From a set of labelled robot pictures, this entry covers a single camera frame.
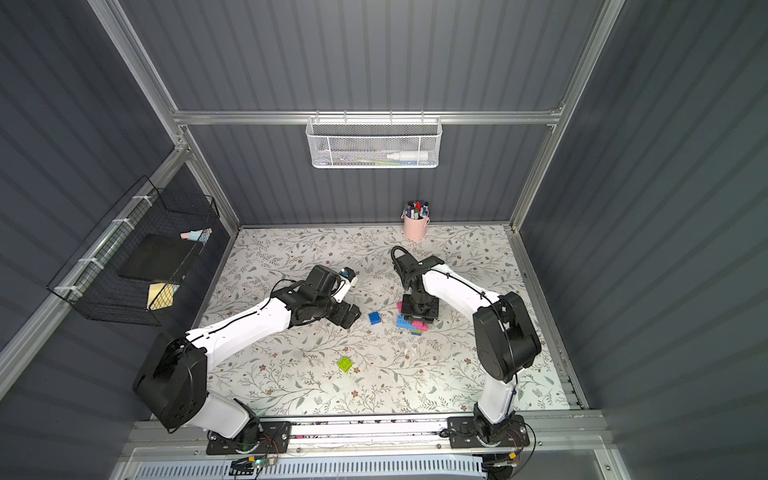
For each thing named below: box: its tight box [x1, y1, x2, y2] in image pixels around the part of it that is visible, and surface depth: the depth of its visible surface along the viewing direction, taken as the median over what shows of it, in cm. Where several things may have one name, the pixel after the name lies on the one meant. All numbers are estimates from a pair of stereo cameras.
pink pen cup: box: [401, 214, 430, 241], surface depth 115 cm
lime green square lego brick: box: [337, 356, 353, 372], surface depth 86 cm
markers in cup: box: [403, 200, 429, 220], surface depth 111 cm
